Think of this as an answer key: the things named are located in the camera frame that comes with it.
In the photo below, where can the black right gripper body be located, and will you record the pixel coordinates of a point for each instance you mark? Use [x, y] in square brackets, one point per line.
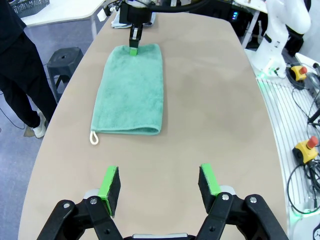
[135, 12]

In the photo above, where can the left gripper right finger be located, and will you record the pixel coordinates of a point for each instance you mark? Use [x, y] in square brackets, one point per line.
[208, 187]

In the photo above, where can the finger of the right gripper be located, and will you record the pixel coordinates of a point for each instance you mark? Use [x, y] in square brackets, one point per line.
[140, 35]
[133, 51]

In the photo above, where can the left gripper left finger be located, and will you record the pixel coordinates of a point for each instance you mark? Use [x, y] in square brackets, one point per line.
[110, 190]

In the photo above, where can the green towel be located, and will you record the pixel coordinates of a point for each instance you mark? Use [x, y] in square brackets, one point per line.
[130, 95]

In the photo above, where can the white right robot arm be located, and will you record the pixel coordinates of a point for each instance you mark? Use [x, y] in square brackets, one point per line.
[275, 37]

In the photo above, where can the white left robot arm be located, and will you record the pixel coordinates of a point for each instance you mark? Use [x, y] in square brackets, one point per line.
[308, 226]

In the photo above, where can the dark mesh basket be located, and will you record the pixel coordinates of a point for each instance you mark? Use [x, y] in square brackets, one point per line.
[30, 6]

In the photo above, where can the white side table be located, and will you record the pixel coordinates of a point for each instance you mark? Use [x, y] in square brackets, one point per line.
[70, 12]

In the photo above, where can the dark step stool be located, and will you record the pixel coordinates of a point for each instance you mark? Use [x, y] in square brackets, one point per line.
[63, 62]

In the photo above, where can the black computer case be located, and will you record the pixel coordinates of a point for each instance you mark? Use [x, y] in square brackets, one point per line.
[225, 15]

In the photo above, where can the white sneaker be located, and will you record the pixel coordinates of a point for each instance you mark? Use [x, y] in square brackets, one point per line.
[40, 127]

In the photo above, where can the yellow emergency stop button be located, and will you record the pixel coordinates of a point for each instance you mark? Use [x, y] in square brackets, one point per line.
[298, 73]
[306, 151]

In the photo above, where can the white desk with leg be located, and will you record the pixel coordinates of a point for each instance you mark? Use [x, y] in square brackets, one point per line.
[251, 15]

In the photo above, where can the person in black clothes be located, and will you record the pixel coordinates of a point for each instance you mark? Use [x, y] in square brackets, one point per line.
[15, 62]

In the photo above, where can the white slotted base plate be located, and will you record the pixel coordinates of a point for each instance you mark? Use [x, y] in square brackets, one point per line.
[277, 105]

